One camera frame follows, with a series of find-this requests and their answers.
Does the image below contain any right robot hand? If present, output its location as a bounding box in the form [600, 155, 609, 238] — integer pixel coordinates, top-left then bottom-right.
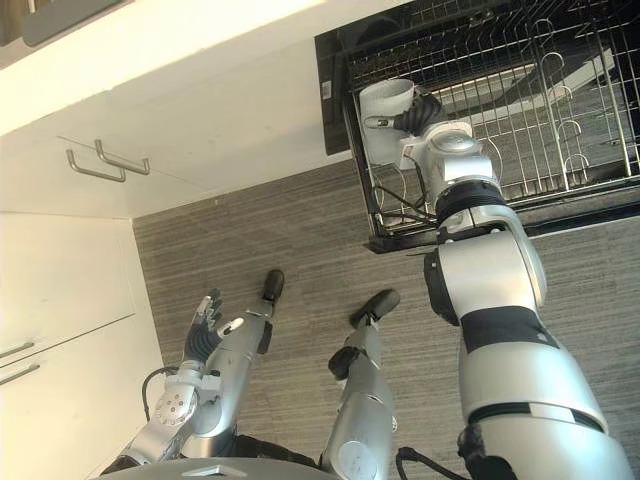
[363, 83, 447, 136]

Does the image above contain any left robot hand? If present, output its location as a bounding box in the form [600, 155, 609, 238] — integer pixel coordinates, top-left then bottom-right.
[181, 287, 246, 364]

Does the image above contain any white cup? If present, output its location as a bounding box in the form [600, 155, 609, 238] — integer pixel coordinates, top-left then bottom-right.
[358, 77, 427, 167]

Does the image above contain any black dishwasher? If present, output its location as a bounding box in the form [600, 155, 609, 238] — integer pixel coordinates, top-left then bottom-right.
[313, 0, 640, 257]

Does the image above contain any grey robot torso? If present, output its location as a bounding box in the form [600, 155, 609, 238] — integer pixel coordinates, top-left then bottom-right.
[97, 440, 324, 480]

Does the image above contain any white kitchen cabinet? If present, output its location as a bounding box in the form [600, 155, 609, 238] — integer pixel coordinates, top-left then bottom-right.
[0, 74, 354, 480]

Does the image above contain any right silver robot leg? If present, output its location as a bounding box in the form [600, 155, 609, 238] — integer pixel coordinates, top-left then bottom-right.
[318, 289, 402, 480]

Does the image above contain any white countertop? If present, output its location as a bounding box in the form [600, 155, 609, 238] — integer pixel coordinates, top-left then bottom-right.
[0, 0, 396, 139]

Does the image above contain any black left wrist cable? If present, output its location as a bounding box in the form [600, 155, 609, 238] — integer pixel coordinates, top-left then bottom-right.
[140, 366, 182, 422]

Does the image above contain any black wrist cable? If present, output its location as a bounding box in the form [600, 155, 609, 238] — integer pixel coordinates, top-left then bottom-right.
[140, 366, 182, 422]
[371, 153, 442, 222]

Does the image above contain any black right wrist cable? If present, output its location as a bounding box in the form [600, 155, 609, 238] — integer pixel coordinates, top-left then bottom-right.
[371, 153, 442, 222]

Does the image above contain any wire dishwasher rack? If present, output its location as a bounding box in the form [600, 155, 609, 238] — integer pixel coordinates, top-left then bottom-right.
[337, 0, 640, 235]

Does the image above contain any steel drawer handle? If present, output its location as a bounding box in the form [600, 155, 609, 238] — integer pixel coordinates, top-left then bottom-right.
[0, 340, 36, 359]
[0, 363, 42, 386]

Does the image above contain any steel cabinet door handle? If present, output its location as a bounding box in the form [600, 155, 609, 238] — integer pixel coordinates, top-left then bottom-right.
[94, 138, 151, 176]
[65, 148, 127, 184]

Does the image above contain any grey wall cabinet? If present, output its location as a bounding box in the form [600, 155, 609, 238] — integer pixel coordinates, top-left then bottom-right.
[21, 0, 123, 48]

